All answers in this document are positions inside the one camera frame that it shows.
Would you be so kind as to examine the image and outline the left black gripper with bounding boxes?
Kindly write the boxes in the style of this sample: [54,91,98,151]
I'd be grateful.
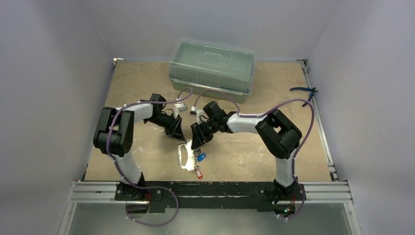
[144,113,185,141]

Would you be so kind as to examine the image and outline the blue key tag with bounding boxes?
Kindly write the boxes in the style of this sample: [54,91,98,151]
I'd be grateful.
[197,153,206,162]

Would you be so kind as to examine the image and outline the red key tag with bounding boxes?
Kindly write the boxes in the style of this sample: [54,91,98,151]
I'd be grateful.
[194,168,203,180]

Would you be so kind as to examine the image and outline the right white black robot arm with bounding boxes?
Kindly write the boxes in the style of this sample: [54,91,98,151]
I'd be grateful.
[191,101,302,202]

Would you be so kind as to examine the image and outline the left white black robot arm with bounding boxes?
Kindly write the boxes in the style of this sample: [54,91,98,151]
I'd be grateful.
[93,94,185,201]

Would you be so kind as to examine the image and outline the clear green plastic storage box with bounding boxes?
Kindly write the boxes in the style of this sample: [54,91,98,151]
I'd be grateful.
[168,38,255,103]

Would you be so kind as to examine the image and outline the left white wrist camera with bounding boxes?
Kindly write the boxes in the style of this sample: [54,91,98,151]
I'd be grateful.
[173,102,187,118]

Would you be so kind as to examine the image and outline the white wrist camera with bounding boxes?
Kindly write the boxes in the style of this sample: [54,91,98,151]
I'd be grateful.
[190,106,208,124]
[173,102,187,118]

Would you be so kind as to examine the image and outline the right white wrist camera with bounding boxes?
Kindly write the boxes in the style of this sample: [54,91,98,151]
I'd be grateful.
[190,106,208,124]

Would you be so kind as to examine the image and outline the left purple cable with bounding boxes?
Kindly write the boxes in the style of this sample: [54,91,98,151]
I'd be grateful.
[106,87,193,228]

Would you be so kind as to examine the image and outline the purple cable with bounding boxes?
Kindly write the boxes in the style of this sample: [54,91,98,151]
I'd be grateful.
[106,87,193,228]
[194,90,316,221]

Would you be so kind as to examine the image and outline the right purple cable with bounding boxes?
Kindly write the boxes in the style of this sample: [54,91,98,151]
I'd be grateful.
[194,90,316,221]

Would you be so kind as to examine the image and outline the blue handled pliers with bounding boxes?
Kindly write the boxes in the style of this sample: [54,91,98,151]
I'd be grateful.
[290,86,319,108]

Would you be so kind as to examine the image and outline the aluminium frame rail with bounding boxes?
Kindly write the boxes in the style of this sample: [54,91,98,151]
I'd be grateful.
[69,181,352,204]

